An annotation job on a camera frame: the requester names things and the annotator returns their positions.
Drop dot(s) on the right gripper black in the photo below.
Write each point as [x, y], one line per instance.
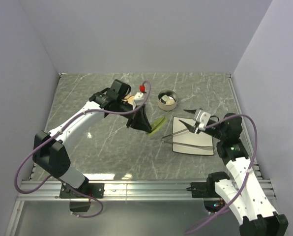
[190, 128]

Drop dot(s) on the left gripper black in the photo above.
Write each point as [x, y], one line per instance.
[139, 120]

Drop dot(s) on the green round lunch box lid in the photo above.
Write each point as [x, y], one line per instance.
[157, 125]

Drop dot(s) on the beige round lunch box lid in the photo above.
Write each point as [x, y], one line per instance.
[129, 99]

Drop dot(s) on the metal serving tongs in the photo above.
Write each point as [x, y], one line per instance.
[186, 138]

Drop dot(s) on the white round bun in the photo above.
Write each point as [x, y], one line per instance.
[171, 101]

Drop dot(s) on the sushi roll piece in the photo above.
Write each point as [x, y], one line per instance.
[164, 98]

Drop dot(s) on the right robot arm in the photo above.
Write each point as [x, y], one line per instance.
[245, 199]

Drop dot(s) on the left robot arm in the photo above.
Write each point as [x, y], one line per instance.
[50, 147]

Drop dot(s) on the white square plate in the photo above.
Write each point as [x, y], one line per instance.
[177, 126]

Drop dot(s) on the steel bowl far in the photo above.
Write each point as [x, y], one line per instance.
[170, 94]

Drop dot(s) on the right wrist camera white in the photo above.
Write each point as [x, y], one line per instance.
[201, 119]

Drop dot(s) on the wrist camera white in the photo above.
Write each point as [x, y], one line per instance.
[201, 119]
[139, 96]

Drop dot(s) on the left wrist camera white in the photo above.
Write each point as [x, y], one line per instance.
[139, 96]

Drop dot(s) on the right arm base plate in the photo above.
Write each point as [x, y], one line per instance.
[201, 190]

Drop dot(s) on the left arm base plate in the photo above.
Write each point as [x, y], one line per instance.
[95, 190]

